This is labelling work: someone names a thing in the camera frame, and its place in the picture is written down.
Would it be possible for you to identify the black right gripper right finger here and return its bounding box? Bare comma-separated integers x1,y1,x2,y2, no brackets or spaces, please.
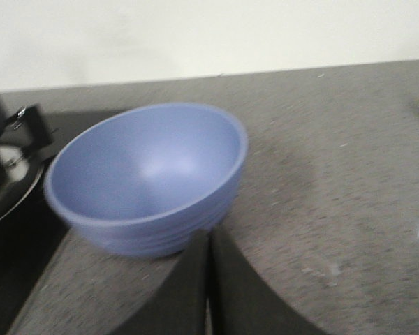
209,225,326,334

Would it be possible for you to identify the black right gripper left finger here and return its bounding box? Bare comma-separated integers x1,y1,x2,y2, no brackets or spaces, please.
111,232,209,334

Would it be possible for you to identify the blue ribbed bowl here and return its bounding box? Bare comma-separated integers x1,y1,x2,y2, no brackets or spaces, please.
43,103,248,258

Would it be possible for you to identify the black metal pot support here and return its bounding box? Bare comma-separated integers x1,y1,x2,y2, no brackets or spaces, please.
0,104,54,221

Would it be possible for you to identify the black glass gas stove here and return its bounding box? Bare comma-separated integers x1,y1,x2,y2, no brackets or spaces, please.
0,108,130,335

